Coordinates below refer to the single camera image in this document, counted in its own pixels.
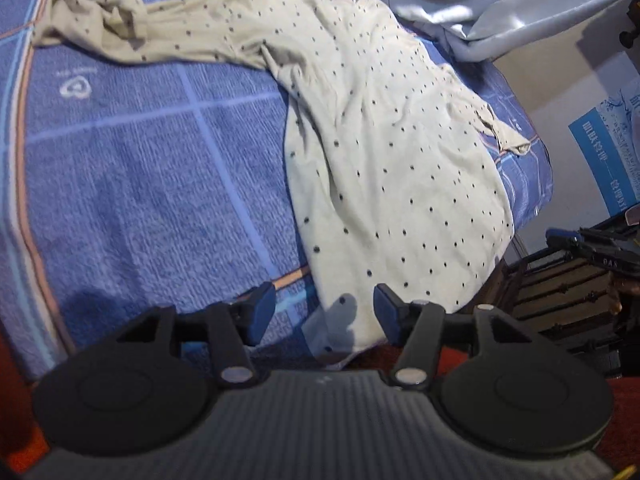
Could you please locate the blue plaid bed sheet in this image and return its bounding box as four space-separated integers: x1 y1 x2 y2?
0 0 556 380

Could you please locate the cream polka dot shirt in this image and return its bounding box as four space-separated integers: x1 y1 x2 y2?
34 0 529 363

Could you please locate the red orange sleeve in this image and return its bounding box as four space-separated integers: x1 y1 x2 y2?
1 342 639 479

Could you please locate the blue white poster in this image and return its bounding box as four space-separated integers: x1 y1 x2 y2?
568 77 640 216

